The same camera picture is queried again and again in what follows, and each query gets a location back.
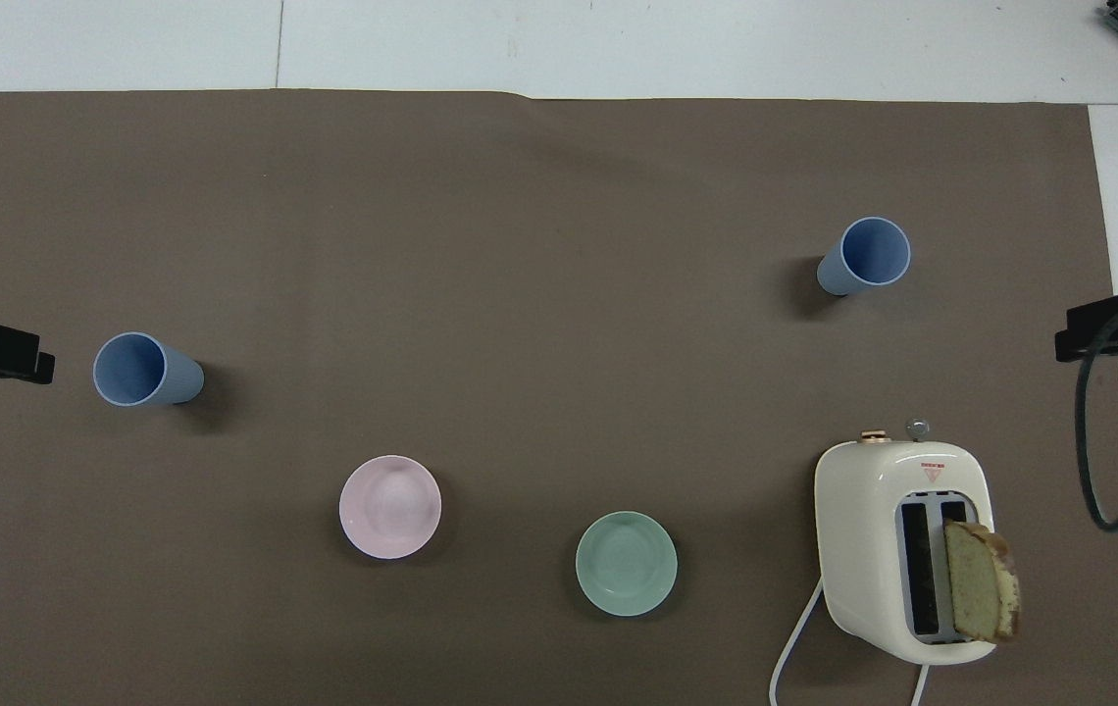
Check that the blue plastic cup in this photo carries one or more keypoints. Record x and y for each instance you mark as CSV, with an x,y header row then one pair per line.
x,y
871,253
142,371

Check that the bread slice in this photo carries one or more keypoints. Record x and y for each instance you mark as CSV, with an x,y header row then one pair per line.
x,y
979,583

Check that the pink bowl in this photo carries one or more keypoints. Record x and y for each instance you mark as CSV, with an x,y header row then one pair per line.
x,y
390,507

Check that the green plate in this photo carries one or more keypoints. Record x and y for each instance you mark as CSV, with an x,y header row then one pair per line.
x,y
626,564

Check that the cream white toaster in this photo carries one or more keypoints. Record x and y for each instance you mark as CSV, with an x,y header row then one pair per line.
x,y
858,549

